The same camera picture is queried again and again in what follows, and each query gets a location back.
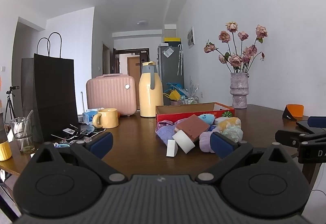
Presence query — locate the yellow box atop fridge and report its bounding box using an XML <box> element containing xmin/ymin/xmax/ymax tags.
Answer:
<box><xmin>164</xmin><ymin>38</ymin><xmax>181</xmax><ymax>43</ymax></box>

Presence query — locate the pile of packets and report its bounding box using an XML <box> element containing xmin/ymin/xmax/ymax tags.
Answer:
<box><xmin>51</xmin><ymin>108</ymin><xmax>105</xmax><ymax>144</ymax></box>

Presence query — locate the purple textured vase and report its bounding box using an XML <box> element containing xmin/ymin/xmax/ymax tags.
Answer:
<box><xmin>230</xmin><ymin>73</ymin><xmax>249</xmax><ymax>109</ymax></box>

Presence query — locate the red cardboard box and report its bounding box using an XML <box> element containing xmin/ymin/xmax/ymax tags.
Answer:
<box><xmin>155</xmin><ymin>102</ymin><xmax>235</xmax><ymax>127</ymax></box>

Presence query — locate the white round sponge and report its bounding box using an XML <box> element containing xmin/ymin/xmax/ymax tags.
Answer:
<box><xmin>172</xmin><ymin>130</ymin><xmax>195</xmax><ymax>154</ymax></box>

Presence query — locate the glass cup with straw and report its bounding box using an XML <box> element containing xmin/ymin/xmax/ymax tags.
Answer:
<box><xmin>10</xmin><ymin>110</ymin><xmax>35</xmax><ymax>153</ymax></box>

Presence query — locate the dried pink flower bouquet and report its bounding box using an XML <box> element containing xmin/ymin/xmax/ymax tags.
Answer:
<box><xmin>203</xmin><ymin>22</ymin><xmax>268</xmax><ymax>74</ymax></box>

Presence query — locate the wall electrical panel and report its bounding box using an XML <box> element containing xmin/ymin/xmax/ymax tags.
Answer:
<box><xmin>187</xmin><ymin>27</ymin><xmax>195</xmax><ymax>48</ymax></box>

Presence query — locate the blue plush toy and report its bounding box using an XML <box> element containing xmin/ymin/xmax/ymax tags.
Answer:
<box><xmin>198</xmin><ymin>114</ymin><xmax>215</xmax><ymax>125</ymax></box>

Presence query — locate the small white foam block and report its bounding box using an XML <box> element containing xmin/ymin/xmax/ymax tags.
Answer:
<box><xmin>166</xmin><ymin>140</ymin><xmax>178</xmax><ymax>157</ymax></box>

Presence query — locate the brown sponge block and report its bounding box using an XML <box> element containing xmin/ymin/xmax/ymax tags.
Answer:
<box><xmin>175</xmin><ymin>115</ymin><xmax>209</xmax><ymax>142</ymax></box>

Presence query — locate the black paper shopping bag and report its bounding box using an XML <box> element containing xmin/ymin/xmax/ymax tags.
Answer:
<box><xmin>20</xmin><ymin>31</ymin><xmax>80</xmax><ymax>144</ymax></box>

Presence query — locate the yellow thermos jug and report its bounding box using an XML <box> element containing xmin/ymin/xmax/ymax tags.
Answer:
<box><xmin>139</xmin><ymin>61</ymin><xmax>164</xmax><ymax>117</ymax></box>

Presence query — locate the orange black small box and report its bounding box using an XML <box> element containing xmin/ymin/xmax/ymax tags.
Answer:
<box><xmin>282</xmin><ymin>104</ymin><xmax>304</xmax><ymax>121</ymax></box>

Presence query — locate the camera tripod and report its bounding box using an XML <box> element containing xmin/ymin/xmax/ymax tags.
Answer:
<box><xmin>4</xmin><ymin>86</ymin><xmax>20</xmax><ymax>123</ymax></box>

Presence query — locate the pale green mesh pouf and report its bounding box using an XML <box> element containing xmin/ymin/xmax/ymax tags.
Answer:
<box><xmin>222</xmin><ymin>126</ymin><xmax>243</xmax><ymax>142</ymax></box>

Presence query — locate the grey refrigerator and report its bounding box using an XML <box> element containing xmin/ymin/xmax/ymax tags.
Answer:
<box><xmin>157</xmin><ymin>42</ymin><xmax>184</xmax><ymax>94</ymax></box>

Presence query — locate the pink fabric pouch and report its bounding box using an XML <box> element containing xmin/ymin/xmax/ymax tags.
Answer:
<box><xmin>157</xmin><ymin>118</ymin><xmax>185</xmax><ymax>130</ymax></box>

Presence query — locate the fluffy lilac towel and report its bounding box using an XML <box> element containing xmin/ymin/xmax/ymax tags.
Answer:
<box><xmin>199</xmin><ymin>131</ymin><xmax>214</xmax><ymax>153</ymax></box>

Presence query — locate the blue yellow clutter pile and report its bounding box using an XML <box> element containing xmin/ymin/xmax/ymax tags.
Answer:
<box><xmin>163</xmin><ymin>80</ymin><xmax>199</xmax><ymax>105</ymax></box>

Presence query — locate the brown entrance door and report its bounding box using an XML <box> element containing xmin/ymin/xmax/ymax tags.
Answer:
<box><xmin>127</xmin><ymin>56</ymin><xmax>141</xmax><ymax>86</ymax></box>

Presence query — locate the yellow white plush toy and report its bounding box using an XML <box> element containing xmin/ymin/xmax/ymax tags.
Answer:
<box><xmin>214</xmin><ymin>116</ymin><xmax>241</xmax><ymax>132</ymax></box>

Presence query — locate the yellow ceramic mug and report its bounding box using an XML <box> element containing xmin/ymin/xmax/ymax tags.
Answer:
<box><xmin>92</xmin><ymin>108</ymin><xmax>119</xmax><ymax>129</ymax></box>

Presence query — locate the lavender knitted cloth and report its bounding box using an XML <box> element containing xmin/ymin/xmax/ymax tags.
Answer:
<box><xmin>156</xmin><ymin>125</ymin><xmax>176</xmax><ymax>145</ymax></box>

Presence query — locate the pink ribbed suitcase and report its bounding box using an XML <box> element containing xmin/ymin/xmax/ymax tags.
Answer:
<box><xmin>86</xmin><ymin>74</ymin><xmax>137</xmax><ymax>116</ymax></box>

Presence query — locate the yellow cup at edge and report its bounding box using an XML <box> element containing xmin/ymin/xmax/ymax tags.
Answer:
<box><xmin>0</xmin><ymin>140</ymin><xmax>12</xmax><ymax>161</ymax></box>

